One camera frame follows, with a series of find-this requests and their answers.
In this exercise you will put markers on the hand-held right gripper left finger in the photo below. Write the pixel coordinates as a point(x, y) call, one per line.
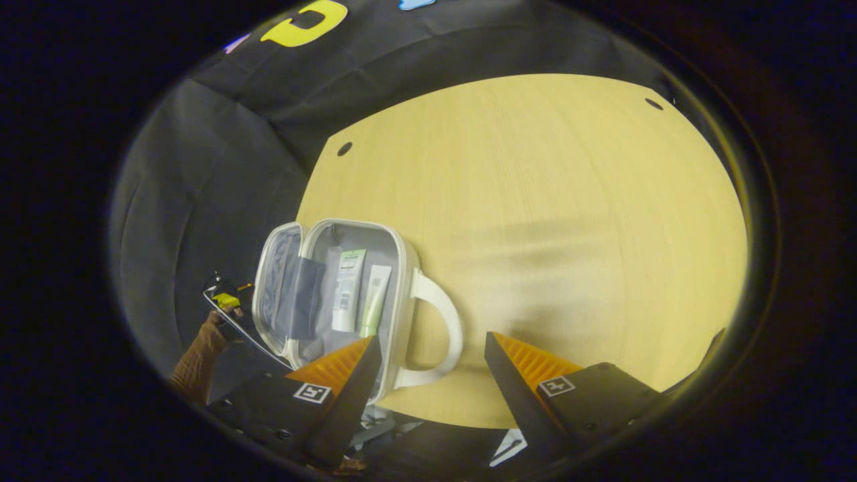
point(341, 408)

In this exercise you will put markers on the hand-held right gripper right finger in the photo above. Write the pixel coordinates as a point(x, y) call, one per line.
point(519, 395)

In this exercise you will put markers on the pale green tube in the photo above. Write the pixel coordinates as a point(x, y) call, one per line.
point(373, 308)

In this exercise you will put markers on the white tube with green end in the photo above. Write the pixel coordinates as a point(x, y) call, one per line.
point(348, 294)

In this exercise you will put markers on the white paper sheet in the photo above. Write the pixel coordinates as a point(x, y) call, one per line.
point(509, 448)

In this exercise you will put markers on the black backdrop cloth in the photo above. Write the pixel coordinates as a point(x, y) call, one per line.
point(201, 167)

